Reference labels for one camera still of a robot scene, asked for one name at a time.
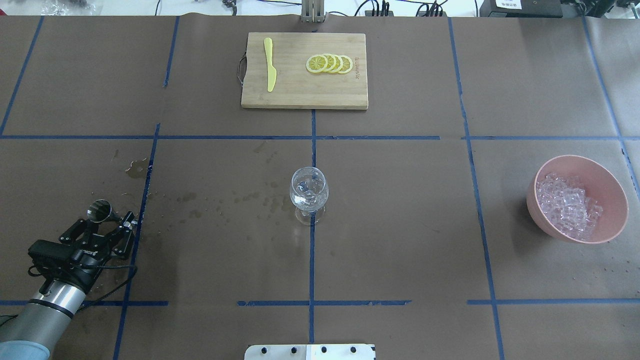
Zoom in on aluminium frame post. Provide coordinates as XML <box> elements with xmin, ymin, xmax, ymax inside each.
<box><xmin>301</xmin><ymin>0</ymin><xmax>327</xmax><ymax>23</ymax></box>

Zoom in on pink bowl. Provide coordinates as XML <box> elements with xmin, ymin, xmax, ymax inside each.
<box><xmin>526</xmin><ymin>154</ymin><xmax>629</xmax><ymax>245</ymax></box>

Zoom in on lemon slice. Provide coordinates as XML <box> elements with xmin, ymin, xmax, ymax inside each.
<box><xmin>322</xmin><ymin>54</ymin><xmax>334</xmax><ymax>73</ymax></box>
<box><xmin>337</xmin><ymin>55</ymin><xmax>354</xmax><ymax>75</ymax></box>
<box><xmin>305</xmin><ymin>54</ymin><xmax>329</xmax><ymax>74</ymax></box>
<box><xmin>329</xmin><ymin>54</ymin><xmax>344</xmax><ymax>74</ymax></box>

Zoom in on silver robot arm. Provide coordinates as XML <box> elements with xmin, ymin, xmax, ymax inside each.
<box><xmin>0</xmin><ymin>210</ymin><xmax>138</xmax><ymax>360</ymax></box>

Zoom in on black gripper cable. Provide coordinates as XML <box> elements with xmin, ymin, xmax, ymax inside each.
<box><xmin>27</xmin><ymin>264</ymin><xmax>138</xmax><ymax>306</ymax></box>

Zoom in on clear ice cubes pile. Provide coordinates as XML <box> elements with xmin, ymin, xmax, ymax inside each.
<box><xmin>535</xmin><ymin>172</ymin><xmax>604</xmax><ymax>242</ymax></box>

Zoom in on lemon slice rightmost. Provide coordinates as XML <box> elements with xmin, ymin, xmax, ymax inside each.
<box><xmin>337</xmin><ymin>55</ymin><xmax>354</xmax><ymax>75</ymax></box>

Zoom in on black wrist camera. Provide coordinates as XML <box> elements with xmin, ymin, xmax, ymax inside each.
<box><xmin>27</xmin><ymin>239</ymin><xmax>74</xmax><ymax>275</ymax></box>

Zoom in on yellow plastic knife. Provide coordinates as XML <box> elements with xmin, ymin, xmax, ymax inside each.
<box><xmin>263</xmin><ymin>38</ymin><xmax>278</xmax><ymax>92</ymax></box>

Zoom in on lemon slice leftmost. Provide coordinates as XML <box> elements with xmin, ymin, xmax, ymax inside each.
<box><xmin>305</xmin><ymin>54</ymin><xmax>329</xmax><ymax>74</ymax></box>

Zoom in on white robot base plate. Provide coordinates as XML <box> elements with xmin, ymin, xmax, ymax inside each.
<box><xmin>244</xmin><ymin>343</ymin><xmax>377</xmax><ymax>360</ymax></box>

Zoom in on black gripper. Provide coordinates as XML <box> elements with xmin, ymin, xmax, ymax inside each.
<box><xmin>50</xmin><ymin>211</ymin><xmax>138</xmax><ymax>293</ymax></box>

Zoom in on clear wine glass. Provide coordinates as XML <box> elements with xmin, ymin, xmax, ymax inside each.
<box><xmin>289</xmin><ymin>166</ymin><xmax>330</xmax><ymax>226</ymax></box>

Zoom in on bamboo cutting board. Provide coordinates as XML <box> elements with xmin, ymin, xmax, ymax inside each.
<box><xmin>241</xmin><ymin>32</ymin><xmax>370</xmax><ymax>110</ymax></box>

